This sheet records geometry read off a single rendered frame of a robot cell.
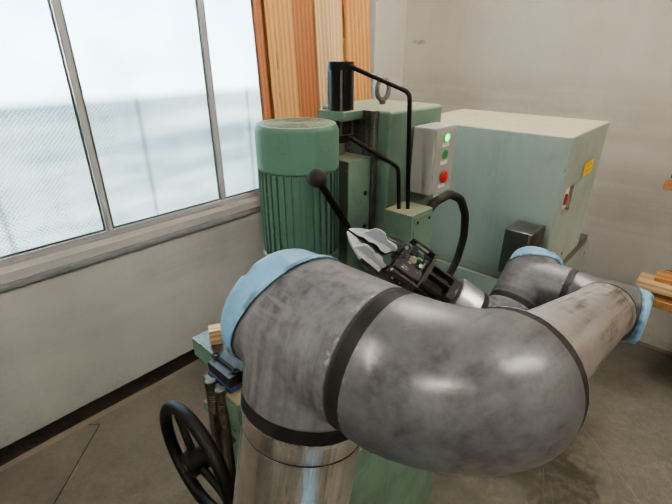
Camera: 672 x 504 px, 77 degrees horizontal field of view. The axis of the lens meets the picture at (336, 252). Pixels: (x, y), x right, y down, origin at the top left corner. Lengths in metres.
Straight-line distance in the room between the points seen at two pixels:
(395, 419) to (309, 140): 0.65
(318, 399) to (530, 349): 0.14
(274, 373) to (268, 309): 0.05
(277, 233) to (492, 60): 2.43
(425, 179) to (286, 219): 0.36
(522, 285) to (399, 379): 0.57
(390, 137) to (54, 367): 1.84
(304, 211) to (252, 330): 0.57
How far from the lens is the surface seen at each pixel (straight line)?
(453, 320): 0.29
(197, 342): 1.29
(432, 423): 0.28
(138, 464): 2.26
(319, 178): 0.77
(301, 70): 2.53
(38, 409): 2.42
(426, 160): 1.06
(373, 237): 0.78
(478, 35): 3.19
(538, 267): 0.84
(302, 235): 0.91
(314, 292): 0.31
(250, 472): 0.41
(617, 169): 2.97
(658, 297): 2.66
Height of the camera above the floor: 1.64
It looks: 25 degrees down
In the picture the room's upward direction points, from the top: straight up
